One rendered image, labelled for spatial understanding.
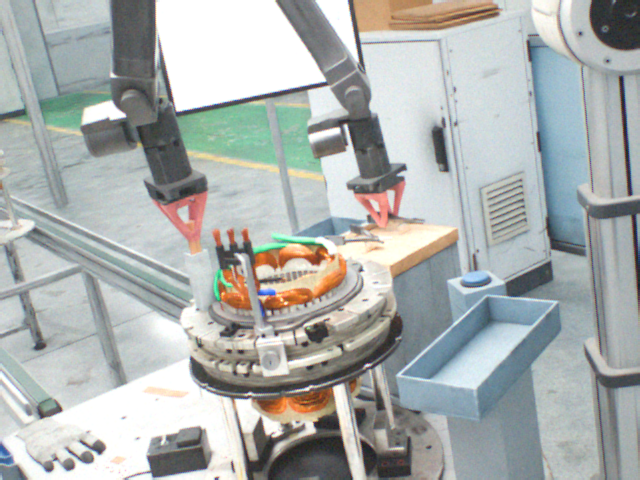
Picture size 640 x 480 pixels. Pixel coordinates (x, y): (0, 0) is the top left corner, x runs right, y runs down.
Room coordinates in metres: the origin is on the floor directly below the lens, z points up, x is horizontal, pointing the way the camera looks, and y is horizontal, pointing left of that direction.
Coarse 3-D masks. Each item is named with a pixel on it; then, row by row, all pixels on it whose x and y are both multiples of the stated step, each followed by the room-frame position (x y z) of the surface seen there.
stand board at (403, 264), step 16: (416, 224) 1.52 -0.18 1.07; (384, 240) 1.47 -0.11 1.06; (400, 240) 1.45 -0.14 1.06; (416, 240) 1.43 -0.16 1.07; (432, 240) 1.42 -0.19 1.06; (448, 240) 1.44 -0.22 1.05; (352, 256) 1.41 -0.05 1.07; (368, 256) 1.40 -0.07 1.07; (384, 256) 1.38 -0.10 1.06; (400, 256) 1.37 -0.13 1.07; (416, 256) 1.38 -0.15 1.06; (400, 272) 1.35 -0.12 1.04
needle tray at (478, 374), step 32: (480, 320) 1.12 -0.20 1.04; (512, 320) 1.12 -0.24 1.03; (544, 320) 1.04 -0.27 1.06; (448, 352) 1.04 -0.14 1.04; (480, 352) 1.05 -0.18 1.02; (512, 352) 0.96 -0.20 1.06; (416, 384) 0.94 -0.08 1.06; (448, 384) 0.91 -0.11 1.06; (480, 384) 0.90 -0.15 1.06; (512, 384) 0.95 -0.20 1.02; (448, 416) 0.91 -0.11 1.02; (480, 416) 0.89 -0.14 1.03; (512, 416) 0.97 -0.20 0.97; (480, 448) 0.97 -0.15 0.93; (512, 448) 0.97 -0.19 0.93
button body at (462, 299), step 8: (488, 272) 1.30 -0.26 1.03; (456, 280) 1.30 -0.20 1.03; (496, 280) 1.26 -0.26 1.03; (448, 288) 1.30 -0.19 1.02; (456, 288) 1.27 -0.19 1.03; (464, 288) 1.26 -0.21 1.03; (472, 288) 1.25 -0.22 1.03; (480, 288) 1.25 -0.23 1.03; (488, 288) 1.24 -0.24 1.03; (496, 288) 1.25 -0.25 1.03; (504, 288) 1.25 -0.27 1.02; (456, 296) 1.27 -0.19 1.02; (464, 296) 1.24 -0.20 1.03; (472, 296) 1.24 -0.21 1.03; (480, 296) 1.24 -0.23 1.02; (456, 304) 1.28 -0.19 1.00; (464, 304) 1.24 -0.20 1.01; (472, 304) 1.24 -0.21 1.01; (456, 312) 1.28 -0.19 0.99; (464, 312) 1.25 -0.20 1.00; (456, 320) 1.29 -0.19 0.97
